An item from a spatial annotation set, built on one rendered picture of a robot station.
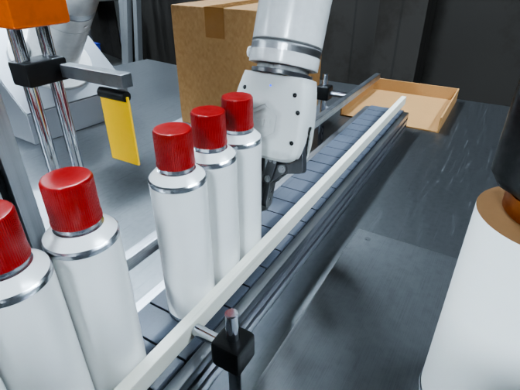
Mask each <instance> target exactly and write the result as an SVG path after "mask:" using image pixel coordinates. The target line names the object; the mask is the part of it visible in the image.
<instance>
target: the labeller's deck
mask: <svg viewBox="0 0 520 390"><path fill-rule="evenodd" d="M457 260H458V258H454V257H451V256H449V255H444V254H441V253H438V252H435V251H431V250H428V249H425V248H420V247H418V246H415V245H411V244H408V243H405V242H402V241H398V240H395V239H392V238H388V237H385V236H382V235H380V234H375V233H372V232H370V231H365V230H362V229H358V230H357V231H356V233H355V234H354V236H353V238H352V239H351V240H350V242H349V243H348V245H347V247H346V248H345V249H344V251H343V252H342V254H341V255H340V257H339V259H338V260H337V262H336V263H335V265H334V266H333V268H332V269H331V270H330V272H329V274H328V275H327V277H326V278H325V279H324V281H323V283H322V284H321V286H320V287H319V289H318V290H317V291H316V293H315V295H314V296H313V298H312V299H311V301H310V303H309V304H308V306H307V307H306V308H305V310H304V311H303V313H302V315H301V316H300V318H299V319H298V320H297V322H296V324H295V325H294V327H293V328H292V329H291V331H290V332H289V334H288V336H287V337H286V339H285V340H284V341H283V343H282V345H281V347H280V348H279V349H278V351H277V352H276V354H275V356H274V357H273V359H272V360H271V361H270V363H269V365H268V366H267V368H266V369H265V370H264V372H263V373H262V375H261V377H260V378H259V380H258V381H257V382H256V384H255V386H254V387H253V389H252V390H419V376H420V373H421V370H422V369H423V366H424V365H425V362H426V358H427V355H428V353H429V348H430V345H431V343H432V340H433V336H434V333H435V330H436V326H437V324H438V321H439V318H440V314H441V311H442V308H443V304H444V301H445V298H446V295H447V292H448V289H449V286H450V282H451V279H452V277H453V273H454V269H455V267H456V264H457Z"/></svg>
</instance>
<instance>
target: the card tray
mask: <svg viewBox="0 0 520 390"><path fill-rule="evenodd" d="M459 89H460V88H453V87H442V86H436V85H430V84H419V83H413V82H406V81H400V80H389V79H383V78H380V79H379V80H378V81H376V82H375V83H374V84H372V85H371V86H370V87H369V88H367V89H366V90H365V91H363V92H362V93H361V94H359V95H358V96H357V97H356V98H355V99H353V100H352V101H350V102H349V103H348V104H346V105H345V106H344V107H342V108H341V110H340V115H341V116H346V117H351V118H352V117H353V116H354V115H356V114H357V113H358V112H359V111H360V110H361V109H362V108H363V107H364V106H371V105H374V106H379V107H384V108H390V107H391V106H392V105H393V104H394V103H395V102H396V101H397V100H398V99H399V98H400V97H401V96H405V97H406V100H405V105H404V106H403V107H402V108H401V109H400V110H403V111H404V112H408V113H409V116H408V121H407V125H406V128H414V129H418V130H423V131H428V132H435V133H439V131H440V129H441V128H442V126H443V124H444V122H445V121H446V119H447V117H448V115H449V113H450V112H451V110H452V108H453V106H454V105H455V103H456V101H457V96H458V93H459Z"/></svg>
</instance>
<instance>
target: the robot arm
mask: <svg viewBox="0 0 520 390"><path fill-rule="evenodd" d="M99 1H100V0H66V3H67V9H68V12H69V17H70V21H69V22H68V23H64V24H58V25H52V26H50V32H51V35H52V38H53V44H54V47H55V51H56V55H58V56H64V57H65V59H66V62H67V63H69V62H71V63H79V64H83V65H88V66H92V62H91V58H90V57H89V56H88V54H87V52H86V51H85V49H84V46H85V43H86V41H87V36H88V33H89V31H90V28H91V25H92V22H93V20H94V16H95V12H96V10H97V7H98V4H99ZM331 4H332V0H258V8H257V14H256V19H255V27H254V32H253V37H252V42H251V46H249V47H248V48H247V56H248V57H249V61H251V62H254V63H257V66H252V67H251V70H245V72H244V73H243V76H242V78H241V82H240V84H239V86H238V90H237V92H245V93H249V94H251V95H252V97H253V122H254V127H253V128H254V129H256V130H257V131H258V132H259V133H260V134H261V135H262V211H264V210H268V208H269V207H270V206H271V204H272V198H273V194H274V189H275V182H277V181H279V180H280V179H281V178H283V177H284V176H285V175H286V174H300V173H305V172H306V159H307V158H308V157H309V154H310V150H311V146H312V142H313V133H314V127H315V121H316V96H317V87H316V81H313V77H311V76H308V75H309V74H317V73H318V70H319V65H320V58H321V54H322V50H323V43H324V39H325V35H326V31H327V23H328V19H329V15H330V8H331ZM22 32H23V35H24V39H25V41H26V46H27V50H28V53H29V57H31V56H38V55H42V52H41V49H40V45H39V40H38V37H37V34H36V28H30V29H22ZM86 83H87V82H85V81H81V80H74V79H70V78H69V79H67V80H63V85H64V88H65V90H72V89H75V88H78V87H81V86H83V85H84V84H86ZM265 159H268V162H267V165H266V167H265ZM290 162H292V163H291V164H286V163H290Z"/></svg>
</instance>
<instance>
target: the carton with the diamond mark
mask: <svg viewBox="0 0 520 390"><path fill-rule="evenodd" d="M257 8H258V0H203V1H197V2H185V3H178V4H172V5H171V14H172V22H173V36H174V44H175V52H176V67H177V75H178V82H179V90H180V105H181V113H182V120H183V121H184V122H187V123H190V124H191V120H190V112H191V110H192V109H194V108H196V107H200V106H205V105H214V106H219V107H221V97H222V95H223V94H226V93H230V92H237V90H238V86H239V84H240V82H241V78H242V76H243V73H244V72H245V70H251V67H252V66H257V63H254V62H251V61H249V57H248V56H247V48H248V47H249V46H251V42H252V37H253V32H254V28H255V19H256V14H257ZM320 66H321V58H320V65H319V70H318V73H317V74H309V75H308V76H311V77H313V81H316V85H317V86H318V85H320Z"/></svg>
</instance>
